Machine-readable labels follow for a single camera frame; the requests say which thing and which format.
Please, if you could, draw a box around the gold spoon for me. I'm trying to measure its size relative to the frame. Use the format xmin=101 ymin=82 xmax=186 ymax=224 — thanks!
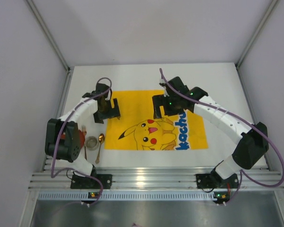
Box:
xmin=95 ymin=133 xmax=105 ymax=164

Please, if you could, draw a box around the copper fork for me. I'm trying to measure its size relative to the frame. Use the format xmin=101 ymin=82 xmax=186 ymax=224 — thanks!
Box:
xmin=81 ymin=125 xmax=87 ymax=160

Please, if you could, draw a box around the yellow pikachu placemat cloth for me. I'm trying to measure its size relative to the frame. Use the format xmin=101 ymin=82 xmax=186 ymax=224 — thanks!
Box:
xmin=105 ymin=90 xmax=208 ymax=151

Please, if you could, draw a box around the small metal cup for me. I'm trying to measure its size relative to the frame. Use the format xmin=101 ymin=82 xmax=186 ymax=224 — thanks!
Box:
xmin=85 ymin=136 xmax=99 ymax=151

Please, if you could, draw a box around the red plastic plate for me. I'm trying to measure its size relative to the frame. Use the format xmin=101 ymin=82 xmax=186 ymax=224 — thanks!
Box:
xmin=61 ymin=130 xmax=86 ymax=148

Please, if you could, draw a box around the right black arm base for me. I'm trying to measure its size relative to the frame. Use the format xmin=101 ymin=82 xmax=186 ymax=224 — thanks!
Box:
xmin=195 ymin=174 xmax=239 ymax=190

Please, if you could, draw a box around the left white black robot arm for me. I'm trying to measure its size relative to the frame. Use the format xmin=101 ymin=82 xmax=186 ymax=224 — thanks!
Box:
xmin=45 ymin=82 xmax=121 ymax=179

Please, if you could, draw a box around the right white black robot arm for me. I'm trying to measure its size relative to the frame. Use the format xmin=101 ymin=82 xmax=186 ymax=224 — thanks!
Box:
xmin=152 ymin=77 xmax=268 ymax=185

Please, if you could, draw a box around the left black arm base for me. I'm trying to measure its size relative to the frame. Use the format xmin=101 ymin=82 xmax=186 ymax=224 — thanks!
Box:
xmin=70 ymin=174 xmax=113 ymax=189

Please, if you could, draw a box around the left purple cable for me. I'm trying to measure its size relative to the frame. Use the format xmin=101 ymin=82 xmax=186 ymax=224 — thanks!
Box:
xmin=51 ymin=77 xmax=113 ymax=206

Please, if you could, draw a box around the purple cable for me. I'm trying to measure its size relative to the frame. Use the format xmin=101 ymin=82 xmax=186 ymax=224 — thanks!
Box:
xmin=51 ymin=77 xmax=113 ymax=206
xmin=159 ymin=68 xmax=284 ymax=206

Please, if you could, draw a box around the aluminium mounting rail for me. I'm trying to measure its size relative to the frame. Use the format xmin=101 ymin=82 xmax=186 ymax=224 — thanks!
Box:
xmin=28 ymin=166 xmax=284 ymax=191

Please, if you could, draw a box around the left aluminium frame post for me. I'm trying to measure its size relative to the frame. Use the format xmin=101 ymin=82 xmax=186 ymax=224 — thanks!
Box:
xmin=24 ymin=0 xmax=70 ymax=72

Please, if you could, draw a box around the aluminium frame post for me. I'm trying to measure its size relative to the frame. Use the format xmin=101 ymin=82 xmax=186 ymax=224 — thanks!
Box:
xmin=235 ymin=0 xmax=281 ymax=68
xmin=24 ymin=0 xmax=70 ymax=72

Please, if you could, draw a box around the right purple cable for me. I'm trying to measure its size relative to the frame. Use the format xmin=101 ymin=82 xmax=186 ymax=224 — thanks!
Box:
xmin=159 ymin=68 xmax=284 ymax=206

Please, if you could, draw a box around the perforated metal cable tray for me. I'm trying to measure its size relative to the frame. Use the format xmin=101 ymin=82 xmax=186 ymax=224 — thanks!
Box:
xmin=37 ymin=191 xmax=230 ymax=201

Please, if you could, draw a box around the right aluminium frame post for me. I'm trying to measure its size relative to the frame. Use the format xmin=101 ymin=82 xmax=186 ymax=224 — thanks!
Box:
xmin=235 ymin=0 xmax=281 ymax=68

